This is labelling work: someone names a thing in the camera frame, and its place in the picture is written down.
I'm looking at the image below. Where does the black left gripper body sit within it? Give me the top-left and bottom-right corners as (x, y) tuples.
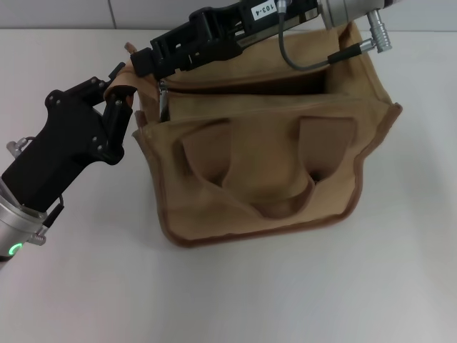
(1, 76), (110, 212)

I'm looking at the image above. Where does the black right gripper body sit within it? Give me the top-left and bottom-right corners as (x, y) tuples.
(149, 0), (324, 74)

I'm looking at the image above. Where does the silver metal zipper pull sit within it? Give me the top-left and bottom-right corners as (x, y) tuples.
(158, 80), (171, 123)

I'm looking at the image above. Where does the khaki fabric food bag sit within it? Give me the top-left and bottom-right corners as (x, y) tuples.
(102, 21), (403, 249)

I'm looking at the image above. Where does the left gripper cable with connectors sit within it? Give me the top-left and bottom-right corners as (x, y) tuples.
(6, 137), (66, 246)

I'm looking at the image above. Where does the grey right gripper cable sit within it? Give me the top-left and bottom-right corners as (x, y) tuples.
(276, 0), (393, 71)

